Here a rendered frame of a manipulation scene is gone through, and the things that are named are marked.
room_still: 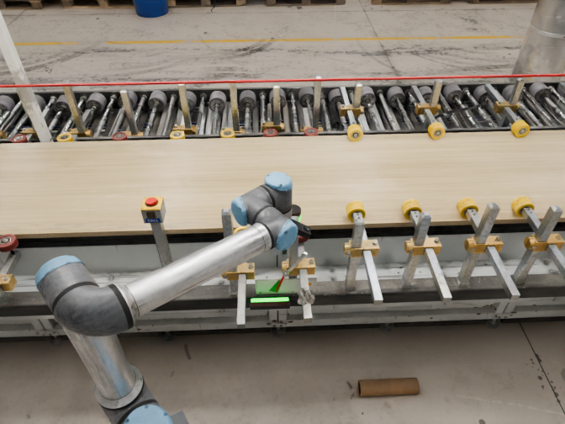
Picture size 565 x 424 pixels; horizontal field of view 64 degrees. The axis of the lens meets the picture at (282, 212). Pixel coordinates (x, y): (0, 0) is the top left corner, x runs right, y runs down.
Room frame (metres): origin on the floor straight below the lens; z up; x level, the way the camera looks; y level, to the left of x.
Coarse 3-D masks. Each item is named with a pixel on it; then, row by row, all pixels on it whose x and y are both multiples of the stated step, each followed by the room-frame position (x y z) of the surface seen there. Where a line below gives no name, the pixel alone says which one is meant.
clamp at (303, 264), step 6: (306, 258) 1.25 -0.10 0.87; (312, 258) 1.25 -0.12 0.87; (282, 264) 1.22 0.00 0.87; (288, 264) 1.22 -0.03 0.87; (300, 264) 1.22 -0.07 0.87; (306, 264) 1.22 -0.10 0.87; (312, 264) 1.22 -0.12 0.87; (282, 270) 1.20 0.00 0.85; (294, 270) 1.20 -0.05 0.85; (312, 270) 1.21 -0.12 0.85
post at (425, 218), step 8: (424, 216) 1.24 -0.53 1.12; (424, 224) 1.23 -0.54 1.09; (416, 232) 1.25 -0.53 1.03; (424, 232) 1.23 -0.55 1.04; (416, 240) 1.23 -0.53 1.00; (424, 240) 1.23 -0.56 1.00; (408, 256) 1.26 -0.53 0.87; (416, 256) 1.23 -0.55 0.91; (408, 264) 1.24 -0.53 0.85; (416, 264) 1.23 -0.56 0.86; (408, 272) 1.23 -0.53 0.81; (408, 280) 1.23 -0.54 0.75
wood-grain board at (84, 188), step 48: (0, 144) 2.05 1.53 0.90; (48, 144) 2.05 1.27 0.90; (96, 144) 2.05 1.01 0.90; (144, 144) 2.05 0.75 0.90; (192, 144) 2.05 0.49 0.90; (240, 144) 2.05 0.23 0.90; (288, 144) 2.05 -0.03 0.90; (336, 144) 2.05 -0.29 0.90; (384, 144) 2.05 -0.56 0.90; (432, 144) 2.05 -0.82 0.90; (480, 144) 2.05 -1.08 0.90; (528, 144) 2.05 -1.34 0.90; (0, 192) 1.65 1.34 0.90; (48, 192) 1.65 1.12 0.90; (96, 192) 1.65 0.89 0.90; (144, 192) 1.65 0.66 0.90; (192, 192) 1.65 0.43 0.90; (240, 192) 1.65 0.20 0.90; (336, 192) 1.65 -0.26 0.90; (384, 192) 1.65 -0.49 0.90; (432, 192) 1.65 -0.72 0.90; (480, 192) 1.65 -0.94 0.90; (528, 192) 1.65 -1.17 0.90
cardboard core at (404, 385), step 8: (360, 384) 1.10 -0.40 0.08; (368, 384) 1.10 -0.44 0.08; (376, 384) 1.10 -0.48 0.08; (384, 384) 1.10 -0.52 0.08; (392, 384) 1.10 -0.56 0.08; (400, 384) 1.10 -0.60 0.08; (408, 384) 1.10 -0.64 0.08; (416, 384) 1.10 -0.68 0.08; (360, 392) 1.10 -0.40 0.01; (368, 392) 1.07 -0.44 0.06; (376, 392) 1.07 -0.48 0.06; (384, 392) 1.07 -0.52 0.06; (392, 392) 1.07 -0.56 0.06; (400, 392) 1.07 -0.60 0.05; (408, 392) 1.08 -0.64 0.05; (416, 392) 1.08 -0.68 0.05
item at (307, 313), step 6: (300, 246) 1.33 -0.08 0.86; (300, 252) 1.30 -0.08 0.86; (300, 270) 1.20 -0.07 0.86; (306, 270) 1.20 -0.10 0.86; (300, 276) 1.17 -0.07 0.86; (306, 276) 1.17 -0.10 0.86; (300, 282) 1.14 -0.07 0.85; (306, 282) 1.14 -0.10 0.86; (306, 288) 1.11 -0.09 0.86; (306, 306) 1.02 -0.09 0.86; (306, 312) 0.99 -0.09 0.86; (306, 318) 0.97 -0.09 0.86
